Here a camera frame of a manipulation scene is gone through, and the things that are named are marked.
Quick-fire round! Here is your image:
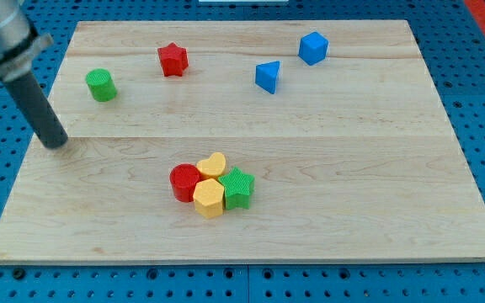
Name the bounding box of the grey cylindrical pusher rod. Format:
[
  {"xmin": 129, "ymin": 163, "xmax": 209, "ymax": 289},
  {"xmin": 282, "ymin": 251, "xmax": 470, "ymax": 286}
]
[{"xmin": 3, "ymin": 72, "xmax": 68, "ymax": 149}]

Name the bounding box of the red star block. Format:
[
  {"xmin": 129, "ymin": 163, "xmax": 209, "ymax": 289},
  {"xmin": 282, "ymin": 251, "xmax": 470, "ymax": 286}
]
[{"xmin": 157, "ymin": 42, "xmax": 189, "ymax": 77}]

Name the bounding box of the yellow hexagon block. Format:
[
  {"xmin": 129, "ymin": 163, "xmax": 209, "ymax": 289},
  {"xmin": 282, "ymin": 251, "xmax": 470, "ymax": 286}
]
[{"xmin": 193, "ymin": 178, "xmax": 224, "ymax": 219}]

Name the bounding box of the green cylinder block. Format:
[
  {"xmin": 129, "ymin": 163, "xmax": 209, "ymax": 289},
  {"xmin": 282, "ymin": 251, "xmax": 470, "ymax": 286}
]
[{"xmin": 85, "ymin": 68, "xmax": 117, "ymax": 102}]

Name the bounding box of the blue triangular prism block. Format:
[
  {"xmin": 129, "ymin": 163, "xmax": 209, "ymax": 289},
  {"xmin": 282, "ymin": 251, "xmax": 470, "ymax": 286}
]
[{"xmin": 254, "ymin": 61, "xmax": 280, "ymax": 94}]

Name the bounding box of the yellow heart block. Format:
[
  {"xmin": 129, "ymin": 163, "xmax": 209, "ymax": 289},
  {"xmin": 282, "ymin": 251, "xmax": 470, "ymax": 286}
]
[{"xmin": 196, "ymin": 151, "xmax": 227, "ymax": 180}]

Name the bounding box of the red cylinder block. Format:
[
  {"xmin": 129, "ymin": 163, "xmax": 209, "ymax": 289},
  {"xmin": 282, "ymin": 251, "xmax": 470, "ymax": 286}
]
[{"xmin": 169, "ymin": 163, "xmax": 201, "ymax": 203}]

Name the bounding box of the light wooden board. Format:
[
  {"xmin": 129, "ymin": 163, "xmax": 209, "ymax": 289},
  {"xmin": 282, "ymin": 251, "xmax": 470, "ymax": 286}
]
[{"xmin": 0, "ymin": 20, "xmax": 485, "ymax": 265}]

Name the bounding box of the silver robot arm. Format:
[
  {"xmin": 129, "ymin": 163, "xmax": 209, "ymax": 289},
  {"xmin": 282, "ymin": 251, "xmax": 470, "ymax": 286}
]
[{"xmin": 0, "ymin": 0, "xmax": 54, "ymax": 82}]

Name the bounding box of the blue cube block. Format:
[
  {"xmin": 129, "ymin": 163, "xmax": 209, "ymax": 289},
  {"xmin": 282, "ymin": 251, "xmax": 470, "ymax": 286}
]
[{"xmin": 298, "ymin": 31, "xmax": 329, "ymax": 66}]

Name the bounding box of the green star block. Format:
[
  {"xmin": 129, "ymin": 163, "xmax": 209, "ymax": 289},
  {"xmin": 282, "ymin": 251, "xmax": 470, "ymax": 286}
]
[{"xmin": 218, "ymin": 167, "xmax": 255, "ymax": 210}]

